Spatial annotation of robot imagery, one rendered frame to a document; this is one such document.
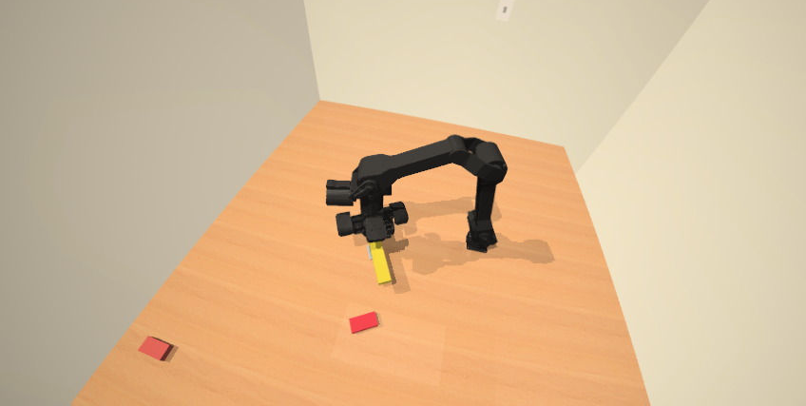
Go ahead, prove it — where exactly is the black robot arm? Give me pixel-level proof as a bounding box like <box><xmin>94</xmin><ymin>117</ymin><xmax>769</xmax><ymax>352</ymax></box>
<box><xmin>326</xmin><ymin>134</ymin><xmax>508</xmax><ymax>253</ymax></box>

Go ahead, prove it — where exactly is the yellow bar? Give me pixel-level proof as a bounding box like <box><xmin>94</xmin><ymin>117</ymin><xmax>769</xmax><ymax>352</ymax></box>
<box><xmin>369</xmin><ymin>241</ymin><xmax>391</xmax><ymax>285</ymax></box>

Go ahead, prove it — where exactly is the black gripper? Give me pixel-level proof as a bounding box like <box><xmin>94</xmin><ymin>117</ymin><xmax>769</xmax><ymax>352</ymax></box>
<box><xmin>336</xmin><ymin>202</ymin><xmax>409</xmax><ymax>237</ymax></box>

